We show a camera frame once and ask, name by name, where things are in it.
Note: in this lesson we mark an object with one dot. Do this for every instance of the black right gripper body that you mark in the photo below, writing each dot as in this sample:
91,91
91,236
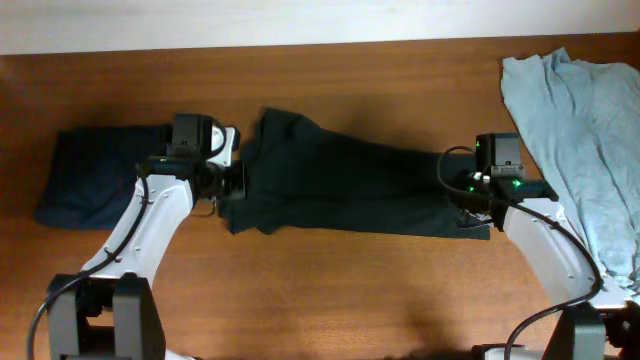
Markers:
465,182

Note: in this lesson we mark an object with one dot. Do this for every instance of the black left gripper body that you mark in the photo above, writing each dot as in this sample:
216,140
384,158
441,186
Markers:
227,181

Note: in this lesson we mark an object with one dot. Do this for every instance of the dark green t-shirt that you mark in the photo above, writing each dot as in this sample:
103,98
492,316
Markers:
301,175

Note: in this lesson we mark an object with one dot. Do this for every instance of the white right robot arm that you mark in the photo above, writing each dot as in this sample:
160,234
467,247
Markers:
589,311

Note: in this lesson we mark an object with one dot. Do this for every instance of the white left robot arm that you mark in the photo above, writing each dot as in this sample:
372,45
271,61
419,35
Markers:
107,309

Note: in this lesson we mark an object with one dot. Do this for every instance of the folded navy blue garment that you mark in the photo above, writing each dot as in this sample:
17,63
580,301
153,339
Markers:
93,174

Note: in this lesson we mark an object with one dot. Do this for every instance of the light blue t-shirt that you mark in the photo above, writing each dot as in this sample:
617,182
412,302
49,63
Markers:
580,123

